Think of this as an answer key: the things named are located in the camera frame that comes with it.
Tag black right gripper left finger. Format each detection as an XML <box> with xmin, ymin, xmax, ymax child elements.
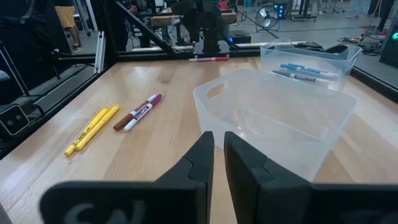
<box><xmin>39</xmin><ymin>131</ymin><xmax>215</xmax><ymax>224</ymax></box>

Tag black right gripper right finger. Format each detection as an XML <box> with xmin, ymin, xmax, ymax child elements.
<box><xmin>224</xmin><ymin>131</ymin><xmax>398</xmax><ymax>224</ymax></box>

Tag navy cap Expo marker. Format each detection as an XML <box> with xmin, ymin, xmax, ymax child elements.
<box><xmin>272</xmin><ymin>70</ymin><xmax>331</xmax><ymax>84</ymax></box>

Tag red Expo marker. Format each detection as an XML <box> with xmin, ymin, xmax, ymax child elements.
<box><xmin>188</xmin><ymin>55</ymin><xmax>230</xmax><ymax>62</ymax></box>

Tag blue cap Expo marker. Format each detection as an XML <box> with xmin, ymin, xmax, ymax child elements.
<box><xmin>287</xmin><ymin>64</ymin><xmax>340</xmax><ymax>78</ymax></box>

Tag frosted plastic bin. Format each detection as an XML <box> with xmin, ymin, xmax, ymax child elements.
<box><xmin>192</xmin><ymin>68</ymin><xmax>358</xmax><ymax>183</ymax></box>

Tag maroon cap Expo marker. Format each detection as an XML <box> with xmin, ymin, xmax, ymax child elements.
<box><xmin>123</xmin><ymin>93</ymin><xmax>164</xmax><ymax>133</ymax></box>

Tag brown cap Expo marker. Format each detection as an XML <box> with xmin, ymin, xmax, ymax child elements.
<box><xmin>113</xmin><ymin>95</ymin><xmax>158</xmax><ymax>131</ymax></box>

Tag yellow slim highlighter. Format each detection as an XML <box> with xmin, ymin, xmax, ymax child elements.
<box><xmin>75</xmin><ymin>105</ymin><xmax>121</xmax><ymax>152</ymax></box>
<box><xmin>64</xmin><ymin>107</ymin><xmax>111</xmax><ymax>157</ymax></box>

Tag clear plastic bin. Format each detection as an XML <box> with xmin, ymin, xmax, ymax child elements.
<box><xmin>259</xmin><ymin>37</ymin><xmax>363</xmax><ymax>91</ymax></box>

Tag aluminium extrusion bar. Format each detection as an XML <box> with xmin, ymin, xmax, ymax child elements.
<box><xmin>94</xmin><ymin>30</ymin><xmax>107</xmax><ymax>75</ymax></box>

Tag black floor fan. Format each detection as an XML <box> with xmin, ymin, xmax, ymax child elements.
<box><xmin>255</xmin><ymin>3</ymin><xmax>280</xmax><ymax>32</ymax></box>

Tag small black lit box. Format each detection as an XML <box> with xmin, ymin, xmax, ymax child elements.
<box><xmin>272</xmin><ymin>2</ymin><xmax>289</xmax><ymax>19</ymax></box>

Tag black box green lights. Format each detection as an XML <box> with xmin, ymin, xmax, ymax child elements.
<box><xmin>379</xmin><ymin>20</ymin><xmax>398</xmax><ymax>68</ymax></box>

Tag person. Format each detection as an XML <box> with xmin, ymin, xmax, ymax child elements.
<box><xmin>54</xmin><ymin>0</ymin><xmax>85</xmax><ymax>52</ymax></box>

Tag tangled floor cables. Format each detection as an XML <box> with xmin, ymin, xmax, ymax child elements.
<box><xmin>337</xmin><ymin>34</ymin><xmax>383</xmax><ymax>57</ymax></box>

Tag black table-level camera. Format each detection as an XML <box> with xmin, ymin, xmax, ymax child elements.
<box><xmin>0</xmin><ymin>104</ymin><xmax>31</xmax><ymax>137</ymax></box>

